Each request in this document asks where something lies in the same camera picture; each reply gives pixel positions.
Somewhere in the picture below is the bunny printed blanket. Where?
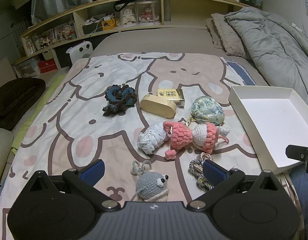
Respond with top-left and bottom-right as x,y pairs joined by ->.
0,52 -> 298,240

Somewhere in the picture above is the blue floral drawstring pouch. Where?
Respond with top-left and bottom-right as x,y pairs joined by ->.
186,96 -> 225,127

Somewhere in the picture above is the clear water bottle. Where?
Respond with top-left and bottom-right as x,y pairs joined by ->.
25,35 -> 36,55

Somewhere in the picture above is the white cardboard box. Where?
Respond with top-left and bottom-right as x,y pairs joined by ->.
228,85 -> 308,175

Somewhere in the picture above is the wooden headboard shelf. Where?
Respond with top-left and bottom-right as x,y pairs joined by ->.
12,0 -> 257,78

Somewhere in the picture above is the row of small figurines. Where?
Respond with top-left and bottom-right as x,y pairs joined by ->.
34,25 -> 77,48

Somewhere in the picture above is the grey bed sheet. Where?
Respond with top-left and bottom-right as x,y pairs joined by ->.
94,26 -> 269,88

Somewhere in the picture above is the white plastic container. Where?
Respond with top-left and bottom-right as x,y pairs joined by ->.
15,57 -> 41,78

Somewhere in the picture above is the clear doll display case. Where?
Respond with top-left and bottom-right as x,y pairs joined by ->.
119,2 -> 138,27
136,0 -> 161,25

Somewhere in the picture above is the blue crochet scrunchie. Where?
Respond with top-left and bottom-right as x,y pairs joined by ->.
102,84 -> 137,117

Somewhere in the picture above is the black cushion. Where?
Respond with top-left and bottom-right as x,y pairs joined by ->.
0,77 -> 46,130

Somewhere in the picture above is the red box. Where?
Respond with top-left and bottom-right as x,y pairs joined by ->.
39,59 -> 57,73

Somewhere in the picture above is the pink crochet doll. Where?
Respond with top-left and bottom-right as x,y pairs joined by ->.
163,121 -> 231,160

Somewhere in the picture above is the white crochet toy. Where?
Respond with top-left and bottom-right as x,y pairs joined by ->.
137,121 -> 171,155

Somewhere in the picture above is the black box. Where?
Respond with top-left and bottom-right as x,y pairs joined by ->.
83,22 -> 103,35

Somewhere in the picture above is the oval wooden box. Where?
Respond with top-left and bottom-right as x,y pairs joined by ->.
140,94 -> 178,119

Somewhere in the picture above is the white space heater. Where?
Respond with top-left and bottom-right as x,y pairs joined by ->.
66,42 -> 94,67

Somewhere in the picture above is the light green mat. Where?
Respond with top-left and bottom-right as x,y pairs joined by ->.
12,75 -> 67,150

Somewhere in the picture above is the braided rope cord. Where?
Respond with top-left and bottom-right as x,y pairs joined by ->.
189,152 -> 221,192

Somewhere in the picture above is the beige fluffy pillow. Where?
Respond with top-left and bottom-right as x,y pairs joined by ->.
211,13 -> 252,57
205,18 -> 223,49

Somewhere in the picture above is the grey crochet mouse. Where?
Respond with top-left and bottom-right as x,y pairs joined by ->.
130,160 -> 170,202

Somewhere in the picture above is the grey comforter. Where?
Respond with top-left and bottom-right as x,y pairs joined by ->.
224,7 -> 308,105

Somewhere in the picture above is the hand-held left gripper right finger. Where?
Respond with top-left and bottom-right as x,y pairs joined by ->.
189,160 -> 284,209

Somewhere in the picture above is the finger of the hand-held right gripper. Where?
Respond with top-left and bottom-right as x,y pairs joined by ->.
286,144 -> 308,174

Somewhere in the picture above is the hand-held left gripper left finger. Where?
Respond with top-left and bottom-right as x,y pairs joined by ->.
27,159 -> 122,209

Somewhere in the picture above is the yellow card box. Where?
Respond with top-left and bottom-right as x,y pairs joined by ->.
156,88 -> 186,107

